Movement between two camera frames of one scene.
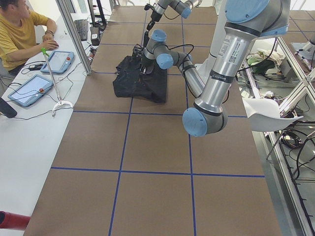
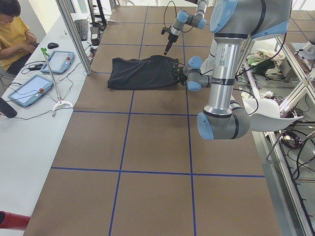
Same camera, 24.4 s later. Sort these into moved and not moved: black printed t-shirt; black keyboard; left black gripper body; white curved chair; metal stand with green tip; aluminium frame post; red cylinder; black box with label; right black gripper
Moved: left black gripper body; right black gripper; black printed t-shirt
Not moved: aluminium frame post; white curved chair; black keyboard; black box with label; metal stand with green tip; red cylinder
